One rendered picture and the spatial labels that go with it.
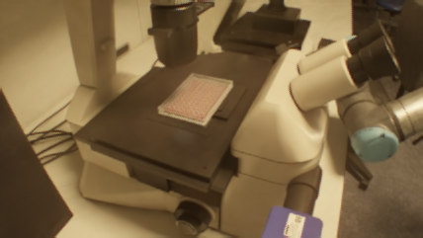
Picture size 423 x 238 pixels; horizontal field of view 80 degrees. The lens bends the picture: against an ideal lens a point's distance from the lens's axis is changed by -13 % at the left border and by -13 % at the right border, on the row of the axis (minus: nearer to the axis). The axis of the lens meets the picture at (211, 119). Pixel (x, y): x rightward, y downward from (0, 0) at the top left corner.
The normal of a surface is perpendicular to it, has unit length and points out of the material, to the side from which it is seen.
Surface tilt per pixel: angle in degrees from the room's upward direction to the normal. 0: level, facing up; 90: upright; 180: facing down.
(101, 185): 48
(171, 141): 0
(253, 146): 86
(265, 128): 78
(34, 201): 86
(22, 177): 86
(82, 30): 90
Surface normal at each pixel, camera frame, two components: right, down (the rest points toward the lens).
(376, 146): -0.17, 0.65
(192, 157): -0.02, -0.79
